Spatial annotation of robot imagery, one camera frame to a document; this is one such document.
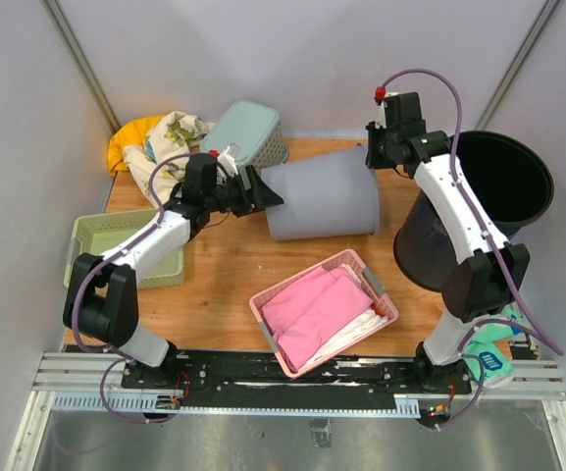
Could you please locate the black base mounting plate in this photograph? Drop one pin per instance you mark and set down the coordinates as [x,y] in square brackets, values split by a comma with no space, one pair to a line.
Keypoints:
[322,396]

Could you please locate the pink perforated basket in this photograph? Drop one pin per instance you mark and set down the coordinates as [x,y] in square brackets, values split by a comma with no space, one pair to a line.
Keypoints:
[369,283]

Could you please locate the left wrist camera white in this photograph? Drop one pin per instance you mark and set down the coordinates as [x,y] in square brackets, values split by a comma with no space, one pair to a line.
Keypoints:
[226,167]

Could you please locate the pink folded cloth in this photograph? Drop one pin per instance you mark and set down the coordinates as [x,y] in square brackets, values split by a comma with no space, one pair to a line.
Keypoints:
[279,313]

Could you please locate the yellow cloth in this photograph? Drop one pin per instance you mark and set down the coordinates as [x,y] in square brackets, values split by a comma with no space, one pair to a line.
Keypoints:
[132,133]

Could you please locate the cream patterned cloth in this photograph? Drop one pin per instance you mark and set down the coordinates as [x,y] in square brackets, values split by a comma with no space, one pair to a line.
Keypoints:
[159,164]

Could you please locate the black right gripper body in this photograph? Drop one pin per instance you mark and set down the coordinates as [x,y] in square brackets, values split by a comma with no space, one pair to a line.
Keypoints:
[379,141]

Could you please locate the grey cable duct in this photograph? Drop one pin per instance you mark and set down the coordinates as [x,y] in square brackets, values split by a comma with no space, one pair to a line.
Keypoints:
[125,402]

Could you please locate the orange cloth piece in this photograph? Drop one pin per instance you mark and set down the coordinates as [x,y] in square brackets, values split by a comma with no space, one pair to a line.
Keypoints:
[377,310]

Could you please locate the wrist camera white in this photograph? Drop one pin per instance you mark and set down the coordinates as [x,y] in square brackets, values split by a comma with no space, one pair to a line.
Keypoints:
[387,103]
[226,167]

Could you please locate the black round bin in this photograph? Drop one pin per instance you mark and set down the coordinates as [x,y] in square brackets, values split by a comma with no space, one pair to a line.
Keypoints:
[476,199]

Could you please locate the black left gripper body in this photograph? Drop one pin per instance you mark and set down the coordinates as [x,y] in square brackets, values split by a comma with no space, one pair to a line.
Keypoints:
[232,194]

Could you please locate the green perforated tray basket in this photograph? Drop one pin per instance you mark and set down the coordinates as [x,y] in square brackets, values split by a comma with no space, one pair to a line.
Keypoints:
[95,234]

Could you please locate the grey bin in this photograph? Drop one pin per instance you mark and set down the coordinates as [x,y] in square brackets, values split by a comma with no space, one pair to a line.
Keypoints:
[333,194]

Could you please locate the light blue perforated basket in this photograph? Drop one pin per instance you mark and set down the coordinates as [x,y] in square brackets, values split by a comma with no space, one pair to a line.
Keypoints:
[255,130]

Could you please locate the white folded cloth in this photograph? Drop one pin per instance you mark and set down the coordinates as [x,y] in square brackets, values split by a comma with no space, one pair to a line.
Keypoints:
[333,312]

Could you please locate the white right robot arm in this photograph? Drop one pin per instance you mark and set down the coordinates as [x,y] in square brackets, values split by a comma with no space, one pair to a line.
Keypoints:
[489,268]

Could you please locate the aluminium frame rail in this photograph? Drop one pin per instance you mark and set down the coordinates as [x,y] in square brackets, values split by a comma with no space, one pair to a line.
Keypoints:
[52,373]

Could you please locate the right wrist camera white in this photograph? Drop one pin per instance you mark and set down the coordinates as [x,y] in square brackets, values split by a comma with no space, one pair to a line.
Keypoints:
[387,103]

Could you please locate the green patterned sock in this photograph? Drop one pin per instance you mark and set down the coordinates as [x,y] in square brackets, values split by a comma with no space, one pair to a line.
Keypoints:
[484,359]

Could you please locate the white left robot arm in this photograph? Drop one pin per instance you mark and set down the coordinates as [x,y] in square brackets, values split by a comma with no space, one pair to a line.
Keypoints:
[102,298]

